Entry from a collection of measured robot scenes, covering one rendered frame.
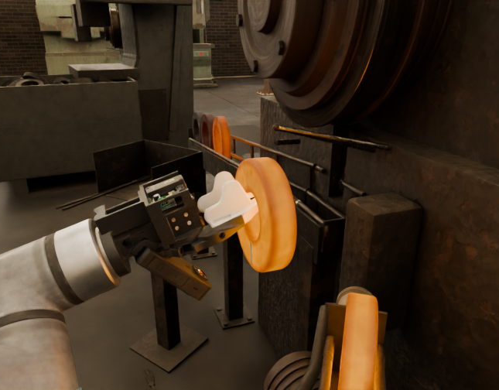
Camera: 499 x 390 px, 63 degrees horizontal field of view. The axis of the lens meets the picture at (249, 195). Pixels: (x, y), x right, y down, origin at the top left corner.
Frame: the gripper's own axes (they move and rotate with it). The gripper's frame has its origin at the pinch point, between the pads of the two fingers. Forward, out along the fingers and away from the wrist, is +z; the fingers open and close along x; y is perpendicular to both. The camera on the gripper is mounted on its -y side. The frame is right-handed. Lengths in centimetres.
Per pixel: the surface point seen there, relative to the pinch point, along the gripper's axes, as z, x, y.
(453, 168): 28.3, -3.5, -5.6
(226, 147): 16, 90, -23
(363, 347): 0.5, -21.0, -8.0
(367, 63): 22.7, 6.2, 10.8
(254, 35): 16.6, 33.4, 16.3
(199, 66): 164, 840, -104
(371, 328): 2.4, -19.8, -7.5
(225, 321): -8, 78, -86
